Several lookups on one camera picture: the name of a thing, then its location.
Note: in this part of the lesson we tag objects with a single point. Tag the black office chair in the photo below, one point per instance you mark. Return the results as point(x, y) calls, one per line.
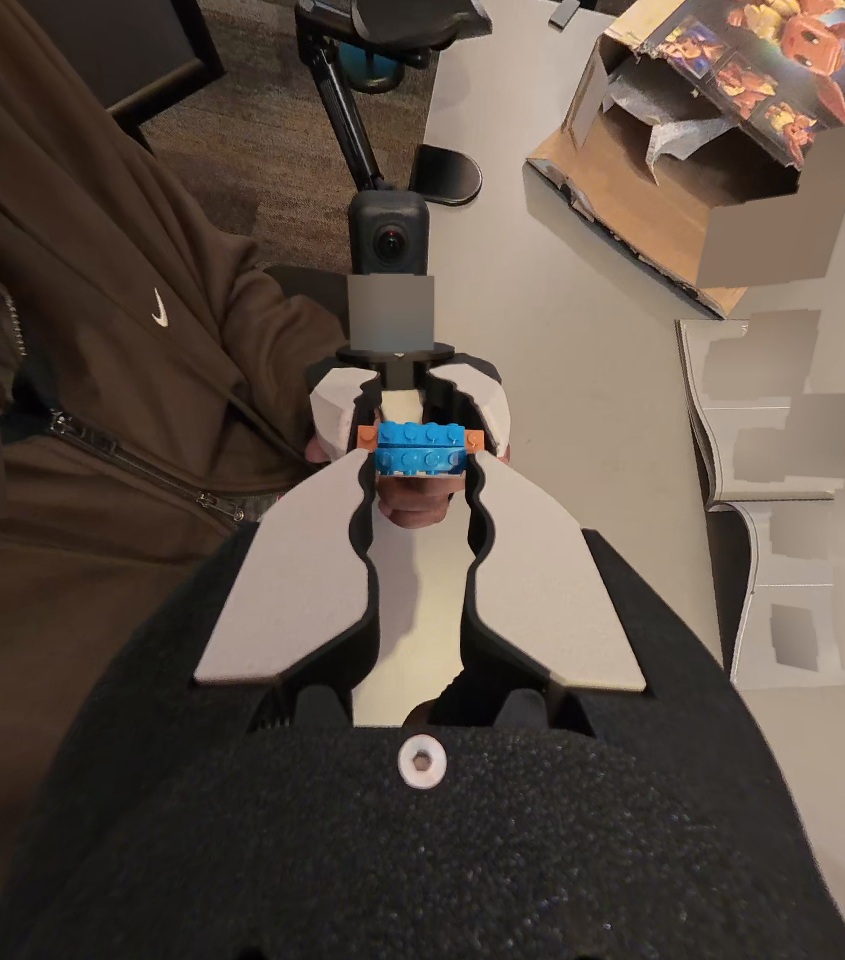
point(407, 19)

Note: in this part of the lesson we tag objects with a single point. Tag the person's brown hoodie torso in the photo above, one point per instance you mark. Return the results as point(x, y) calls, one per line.
point(92, 375)

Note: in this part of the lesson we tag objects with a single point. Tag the brown white blue brick assembly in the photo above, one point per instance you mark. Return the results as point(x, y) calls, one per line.
point(419, 435)

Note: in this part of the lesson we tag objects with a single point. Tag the black stand with oval base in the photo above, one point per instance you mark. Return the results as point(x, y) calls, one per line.
point(445, 176)

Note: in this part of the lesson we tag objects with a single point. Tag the blue four-stud brick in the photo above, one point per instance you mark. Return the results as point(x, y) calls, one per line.
point(419, 463)

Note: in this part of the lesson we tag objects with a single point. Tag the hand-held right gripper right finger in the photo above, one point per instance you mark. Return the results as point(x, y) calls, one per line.
point(554, 592)

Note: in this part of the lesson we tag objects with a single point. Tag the printed cardboard toy box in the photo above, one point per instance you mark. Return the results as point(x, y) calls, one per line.
point(640, 195)

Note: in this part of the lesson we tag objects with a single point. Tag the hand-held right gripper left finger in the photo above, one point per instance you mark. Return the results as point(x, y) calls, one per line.
point(287, 577)

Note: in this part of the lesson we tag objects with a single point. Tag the white instruction booklet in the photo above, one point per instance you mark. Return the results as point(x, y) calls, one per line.
point(719, 450)

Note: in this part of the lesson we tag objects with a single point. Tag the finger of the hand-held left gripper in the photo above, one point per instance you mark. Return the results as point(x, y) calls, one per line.
point(336, 412)
point(490, 409)

